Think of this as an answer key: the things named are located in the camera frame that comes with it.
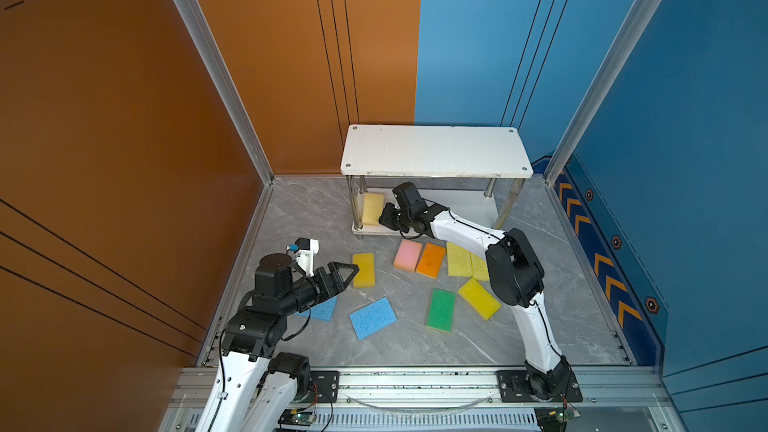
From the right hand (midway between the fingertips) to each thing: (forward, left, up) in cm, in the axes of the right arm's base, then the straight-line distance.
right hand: (375, 218), depth 95 cm
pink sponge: (-9, -10, -9) cm, 16 cm away
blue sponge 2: (-29, 0, -9) cm, 30 cm away
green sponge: (-26, -19, -10) cm, 34 cm away
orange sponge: (-10, -18, -10) cm, 23 cm away
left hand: (-25, +4, +12) cm, 28 cm away
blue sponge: (-27, +14, -9) cm, 31 cm away
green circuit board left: (-51, +18, -12) cm, 55 cm away
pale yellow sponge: (+4, +1, +1) cm, 4 cm away
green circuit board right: (-51, -44, -12) cm, 69 cm away
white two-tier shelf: (-4, -27, +24) cm, 36 cm away
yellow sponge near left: (-15, +3, -10) cm, 18 cm away
